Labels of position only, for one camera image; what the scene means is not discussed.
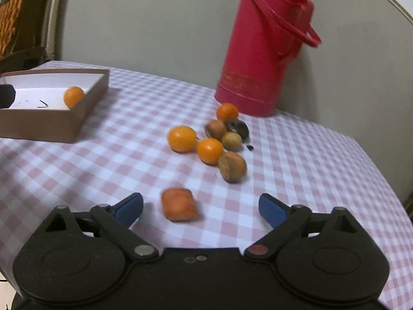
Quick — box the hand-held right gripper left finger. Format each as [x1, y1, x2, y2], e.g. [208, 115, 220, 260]
[43, 192, 159, 264]

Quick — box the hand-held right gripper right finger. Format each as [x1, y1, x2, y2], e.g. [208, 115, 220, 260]
[243, 193, 359, 263]

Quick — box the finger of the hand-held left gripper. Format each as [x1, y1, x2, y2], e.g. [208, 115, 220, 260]
[0, 84, 16, 108]

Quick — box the orange carrot piece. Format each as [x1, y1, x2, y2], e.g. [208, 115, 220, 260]
[161, 188, 198, 222]

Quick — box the brown cardboard box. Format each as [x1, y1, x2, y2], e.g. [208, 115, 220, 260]
[0, 69, 109, 143]

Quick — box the small orange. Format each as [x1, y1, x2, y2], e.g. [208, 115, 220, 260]
[63, 86, 85, 108]
[216, 102, 240, 122]
[196, 138, 224, 165]
[167, 126, 198, 153]

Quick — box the round tan fruit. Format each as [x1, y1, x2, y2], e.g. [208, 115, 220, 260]
[221, 131, 243, 152]

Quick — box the pink checkered tablecloth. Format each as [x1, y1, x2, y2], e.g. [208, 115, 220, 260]
[0, 60, 413, 310]

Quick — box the large brown wrinkled fruit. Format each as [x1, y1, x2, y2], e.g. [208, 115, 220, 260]
[218, 151, 248, 184]

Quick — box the orange woven chair cushion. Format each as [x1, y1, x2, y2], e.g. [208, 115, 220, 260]
[0, 0, 27, 56]

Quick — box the dark wooden chair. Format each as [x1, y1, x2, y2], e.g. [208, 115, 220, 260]
[0, 0, 54, 72]

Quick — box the dark purple fruit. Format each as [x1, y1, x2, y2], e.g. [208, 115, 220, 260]
[225, 119, 250, 142]

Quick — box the beige striped curtain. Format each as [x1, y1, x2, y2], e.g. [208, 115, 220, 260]
[44, 0, 72, 62]

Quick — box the red thermos flask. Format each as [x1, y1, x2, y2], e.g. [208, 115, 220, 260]
[214, 0, 322, 117]

